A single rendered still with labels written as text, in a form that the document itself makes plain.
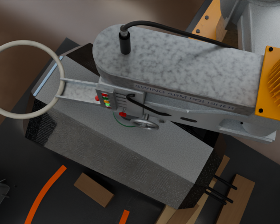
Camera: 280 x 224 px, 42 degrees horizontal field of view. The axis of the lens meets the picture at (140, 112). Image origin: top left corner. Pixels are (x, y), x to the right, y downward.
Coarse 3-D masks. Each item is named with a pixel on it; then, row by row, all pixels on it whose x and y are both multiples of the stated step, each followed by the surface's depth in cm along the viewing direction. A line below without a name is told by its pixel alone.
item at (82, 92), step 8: (64, 80) 215; (72, 80) 213; (80, 80) 211; (64, 88) 217; (72, 88) 216; (80, 88) 215; (88, 88) 214; (56, 96) 212; (64, 96) 210; (72, 96) 214; (80, 96) 213; (88, 96) 212; (96, 104) 207; (160, 120) 194
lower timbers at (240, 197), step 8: (224, 160) 287; (240, 176) 285; (232, 184) 284; (240, 184) 284; (248, 184) 284; (232, 192) 282; (240, 192) 282; (248, 192) 282; (224, 200) 284; (240, 200) 281; (224, 208) 279; (232, 208) 279; (240, 208) 279; (224, 216) 278; (232, 216) 278; (240, 216) 278
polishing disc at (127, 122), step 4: (116, 112) 220; (116, 116) 220; (120, 116) 220; (128, 116) 220; (132, 116) 220; (120, 120) 219; (124, 120) 219; (128, 120) 219; (124, 124) 218; (128, 124) 218
